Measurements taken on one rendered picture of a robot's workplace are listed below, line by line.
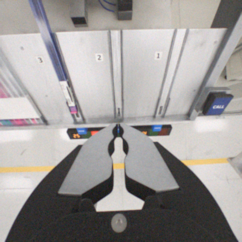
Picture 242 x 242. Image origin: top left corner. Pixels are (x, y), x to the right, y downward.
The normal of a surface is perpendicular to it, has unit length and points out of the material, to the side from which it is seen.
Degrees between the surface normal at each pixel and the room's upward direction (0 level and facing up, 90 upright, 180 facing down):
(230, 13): 90
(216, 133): 0
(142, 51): 43
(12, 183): 0
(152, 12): 0
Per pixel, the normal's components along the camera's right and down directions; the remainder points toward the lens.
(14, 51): 0.04, 0.68
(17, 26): 0.01, 0.00
